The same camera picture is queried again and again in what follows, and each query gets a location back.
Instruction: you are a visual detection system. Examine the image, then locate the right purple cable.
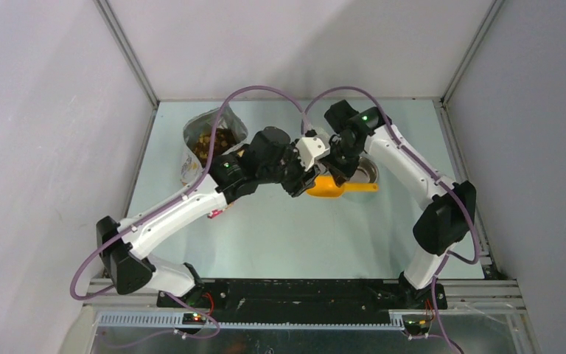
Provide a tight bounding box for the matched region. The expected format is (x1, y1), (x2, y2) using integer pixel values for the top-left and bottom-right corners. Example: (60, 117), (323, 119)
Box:
(302, 86), (482, 354)

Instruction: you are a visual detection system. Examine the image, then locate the left aluminium frame post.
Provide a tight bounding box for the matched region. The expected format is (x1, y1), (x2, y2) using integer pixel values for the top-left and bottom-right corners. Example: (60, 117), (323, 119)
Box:
(93, 0), (160, 109)

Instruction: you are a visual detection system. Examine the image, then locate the right aluminium frame post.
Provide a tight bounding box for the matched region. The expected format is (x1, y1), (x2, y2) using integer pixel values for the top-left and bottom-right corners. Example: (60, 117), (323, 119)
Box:
(441, 0), (506, 105)

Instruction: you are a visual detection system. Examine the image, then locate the right steel bowl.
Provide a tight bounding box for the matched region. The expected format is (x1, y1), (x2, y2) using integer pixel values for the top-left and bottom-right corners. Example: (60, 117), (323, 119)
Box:
(349, 156), (379, 184)

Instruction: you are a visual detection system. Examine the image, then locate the purple cable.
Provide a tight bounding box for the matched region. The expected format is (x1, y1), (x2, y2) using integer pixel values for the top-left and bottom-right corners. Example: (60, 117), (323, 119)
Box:
(302, 86), (482, 354)
(69, 85), (308, 341)

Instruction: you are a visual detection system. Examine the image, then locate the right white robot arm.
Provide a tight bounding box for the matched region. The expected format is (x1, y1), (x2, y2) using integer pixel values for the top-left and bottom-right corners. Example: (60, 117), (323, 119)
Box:
(322, 100), (476, 308)

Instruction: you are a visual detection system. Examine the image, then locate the pet food bag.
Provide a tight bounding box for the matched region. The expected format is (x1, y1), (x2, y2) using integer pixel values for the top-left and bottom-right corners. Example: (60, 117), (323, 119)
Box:
(180, 106), (248, 187)

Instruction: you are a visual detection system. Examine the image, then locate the pale green bowl tray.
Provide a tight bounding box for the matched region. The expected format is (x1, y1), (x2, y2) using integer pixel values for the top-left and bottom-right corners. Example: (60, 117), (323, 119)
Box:
(307, 157), (380, 201)

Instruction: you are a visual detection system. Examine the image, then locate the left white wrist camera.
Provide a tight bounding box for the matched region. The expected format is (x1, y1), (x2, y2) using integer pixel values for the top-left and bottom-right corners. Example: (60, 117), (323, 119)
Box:
(294, 127), (331, 172)

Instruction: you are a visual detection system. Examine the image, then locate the aluminium frame post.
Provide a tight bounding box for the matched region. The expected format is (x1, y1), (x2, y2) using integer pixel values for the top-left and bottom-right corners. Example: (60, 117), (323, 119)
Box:
(441, 0), (506, 105)
(93, 0), (160, 109)

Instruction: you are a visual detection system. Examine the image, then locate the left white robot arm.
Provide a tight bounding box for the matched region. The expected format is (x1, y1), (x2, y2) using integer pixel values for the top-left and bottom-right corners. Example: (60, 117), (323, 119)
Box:
(96, 127), (329, 307)

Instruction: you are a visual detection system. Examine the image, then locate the pet food kibble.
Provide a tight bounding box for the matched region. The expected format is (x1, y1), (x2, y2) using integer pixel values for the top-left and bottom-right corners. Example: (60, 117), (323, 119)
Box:
(191, 128), (237, 167)

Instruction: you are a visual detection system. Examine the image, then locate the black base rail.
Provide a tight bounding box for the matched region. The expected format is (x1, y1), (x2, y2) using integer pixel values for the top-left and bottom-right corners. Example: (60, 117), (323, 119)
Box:
(182, 278), (447, 325)

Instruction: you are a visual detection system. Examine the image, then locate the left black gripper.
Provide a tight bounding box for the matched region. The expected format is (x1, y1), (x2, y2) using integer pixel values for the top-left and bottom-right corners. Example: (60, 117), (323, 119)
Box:
(258, 139), (321, 198)

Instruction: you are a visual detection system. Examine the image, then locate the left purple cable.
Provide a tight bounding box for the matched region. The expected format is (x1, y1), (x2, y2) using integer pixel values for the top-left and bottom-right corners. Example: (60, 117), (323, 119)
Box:
(69, 85), (308, 341)

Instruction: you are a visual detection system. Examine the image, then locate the yellow plastic scoop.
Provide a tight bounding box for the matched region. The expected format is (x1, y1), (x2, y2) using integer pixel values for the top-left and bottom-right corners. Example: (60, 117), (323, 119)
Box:
(316, 176), (379, 198)

